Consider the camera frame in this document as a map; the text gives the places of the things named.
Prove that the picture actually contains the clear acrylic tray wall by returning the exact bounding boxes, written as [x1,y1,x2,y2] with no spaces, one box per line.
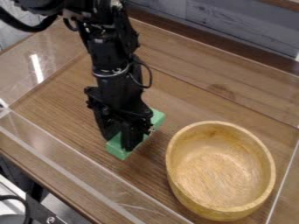
[0,22,299,224]

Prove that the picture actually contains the green rectangular block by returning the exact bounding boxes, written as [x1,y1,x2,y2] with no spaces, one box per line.
[105,108,165,161]

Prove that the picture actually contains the black cable at table edge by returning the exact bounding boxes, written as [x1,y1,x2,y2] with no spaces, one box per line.
[0,194,36,224]

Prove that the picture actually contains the light wooden bowl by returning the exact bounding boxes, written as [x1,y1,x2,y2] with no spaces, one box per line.
[164,121,276,221]

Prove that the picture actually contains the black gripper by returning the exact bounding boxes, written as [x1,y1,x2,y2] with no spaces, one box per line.
[83,73,155,152]

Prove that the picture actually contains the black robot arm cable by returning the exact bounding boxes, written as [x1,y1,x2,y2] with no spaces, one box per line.
[0,5,60,33]

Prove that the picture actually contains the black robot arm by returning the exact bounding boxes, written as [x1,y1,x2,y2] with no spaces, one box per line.
[13,0,153,151]

